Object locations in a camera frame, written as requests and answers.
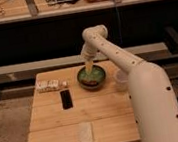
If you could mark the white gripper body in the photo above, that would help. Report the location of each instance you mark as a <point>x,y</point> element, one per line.
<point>88,52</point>

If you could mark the yellowish translucent gripper finger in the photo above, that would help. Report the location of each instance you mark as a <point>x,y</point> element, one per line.
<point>88,67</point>

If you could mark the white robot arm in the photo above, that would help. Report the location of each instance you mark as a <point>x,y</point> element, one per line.
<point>153,99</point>

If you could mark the green ceramic bowl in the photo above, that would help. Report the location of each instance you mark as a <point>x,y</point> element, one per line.
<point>92,81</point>

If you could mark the black smartphone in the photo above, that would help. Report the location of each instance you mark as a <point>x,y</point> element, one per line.
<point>66,99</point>

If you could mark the wooden table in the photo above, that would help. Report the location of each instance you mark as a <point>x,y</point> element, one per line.
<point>109,110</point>

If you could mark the beige sponge block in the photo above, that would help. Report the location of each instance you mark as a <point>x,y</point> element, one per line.
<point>85,132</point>

